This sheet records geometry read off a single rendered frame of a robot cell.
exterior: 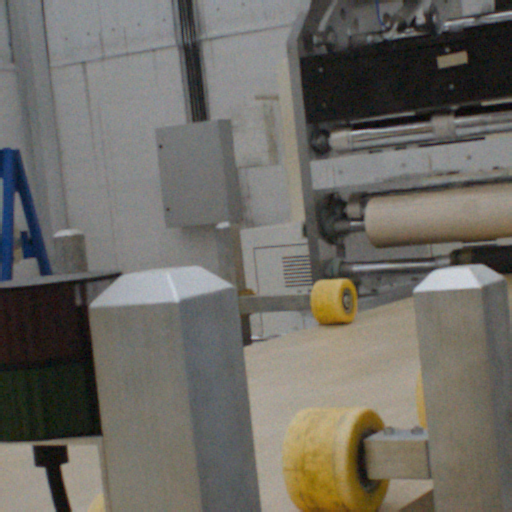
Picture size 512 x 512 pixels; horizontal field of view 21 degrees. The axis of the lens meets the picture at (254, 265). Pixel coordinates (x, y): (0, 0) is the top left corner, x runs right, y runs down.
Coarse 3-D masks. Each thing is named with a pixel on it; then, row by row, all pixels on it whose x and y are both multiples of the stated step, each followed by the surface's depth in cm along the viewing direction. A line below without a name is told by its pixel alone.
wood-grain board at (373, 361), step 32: (352, 320) 246; (384, 320) 239; (256, 352) 213; (288, 352) 208; (320, 352) 203; (352, 352) 199; (384, 352) 195; (416, 352) 191; (256, 384) 177; (288, 384) 174; (320, 384) 171; (352, 384) 168; (384, 384) 165; (256, 416) 151; (288, 416) 149; (384, 416) 142; (416, 416) 140; (0, 448) 149; (32, 448) 146; (96, 448) 142; (256, 448) 132; (0, 480) 130; (32, 480) 129; (64, 480) 127; (96, 480) 125; (416, 480) 111
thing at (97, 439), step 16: (80, 272) 48; (96, 272) 47; (112, 272) 45; (0, 288) 43; (16, 288) 43; (32, 288) 43; (0, 368) 43; (16, 368) 43; (32, 368) 43; (80, 432) 44; (96, 432) 44; (48, 448) 46; (64, 448) 46; (48, 464) 46; (48, 480) 46; (64, 496) 46
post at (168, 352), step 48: (144, 288) 42; (192, 288) 42; (96, 336) 43; (144, 336) 42; (192, 336) 41; (240, 336) 44; (96, 384) 43; (144, 384) 42; (192, 384) 41; (240, 384) 44; (144, 432) 42; (192, 432) 41; (240, 432) 43; (144, 480) 42; (192, 480) 41; (240, 480) 43
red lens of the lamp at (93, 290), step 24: (48, 288) 43; (72, 288) 43; (96, 288) 44; (0, 312) 43; (24, 312) 43; (48, 312) 43; (72, 312) 43; (0, 336) 43; (24, 336) 43; (48, 336) 43; (72, 336) 43; (0, 360) 43; (24, 360) 43
